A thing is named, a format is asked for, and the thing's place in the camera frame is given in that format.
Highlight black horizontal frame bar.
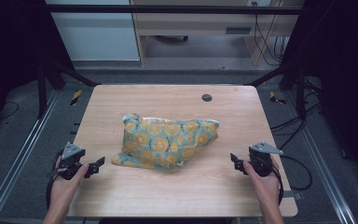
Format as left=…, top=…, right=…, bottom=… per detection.
left=45, top=4, right=304, bottom=16

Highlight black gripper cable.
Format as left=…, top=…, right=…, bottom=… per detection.
left=276, top=154, right=313, bottom=206
left=45, top=151, right=63, bottom=210

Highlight dark curtain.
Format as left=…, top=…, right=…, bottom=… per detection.
left=0, top=0, right=76, bottom=138
left=281, top=0, right=358, bottom=190

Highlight person's right hand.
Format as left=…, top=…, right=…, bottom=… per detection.
left=242, top=156, right=282, bottom=204

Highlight grey strap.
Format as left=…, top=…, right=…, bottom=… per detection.
left=282, top=190, right=303, bottom=201

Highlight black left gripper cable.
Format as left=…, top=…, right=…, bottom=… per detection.
left=45, top=151, right=63, bottom=210

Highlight black hanging cables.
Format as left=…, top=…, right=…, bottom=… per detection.
left=252, top=1, right=290, bottom=67

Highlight black floor cables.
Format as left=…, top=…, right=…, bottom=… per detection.
left=269, top=78, right=325, bottom=151

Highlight yellow and black tape strip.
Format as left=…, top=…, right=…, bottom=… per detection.
left=69, top=89, right=83, bottom=107
left=268, top=91, right=287, bottom=105

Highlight aluminium floor rail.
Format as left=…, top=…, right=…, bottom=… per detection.
left=283, top=91, right=358, bottom=224
left=0, top=89, right=61, bottom=224

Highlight person's left hand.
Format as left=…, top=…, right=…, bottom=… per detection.
left=48, top=162, right=90, bottom=207

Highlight thin black floor cable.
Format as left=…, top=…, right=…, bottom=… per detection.
left=0, top=100, right=21, bottom=121

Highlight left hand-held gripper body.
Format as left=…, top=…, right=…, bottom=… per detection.
left=55, top=141, right=90, bottom=181

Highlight black metal stand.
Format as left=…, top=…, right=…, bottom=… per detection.
left=244, top=60, right=308, bottom=120
left=36, top=59, right=101, bottom=119

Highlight light wooden desk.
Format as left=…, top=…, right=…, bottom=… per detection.
left=130, top=0, right=306, bottom=67

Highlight teal cloth with orange print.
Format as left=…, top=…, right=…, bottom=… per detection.
left=111, top=112, right=221, bottom=172

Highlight white cabinet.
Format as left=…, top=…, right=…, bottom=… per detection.
left=45, top=0, right=141, bottom=63

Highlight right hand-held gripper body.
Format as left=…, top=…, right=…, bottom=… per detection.
left=248, top=141, right=284, bottom=178

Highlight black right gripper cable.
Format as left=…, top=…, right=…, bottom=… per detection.
left=276, top=154, right=313, bottom=206

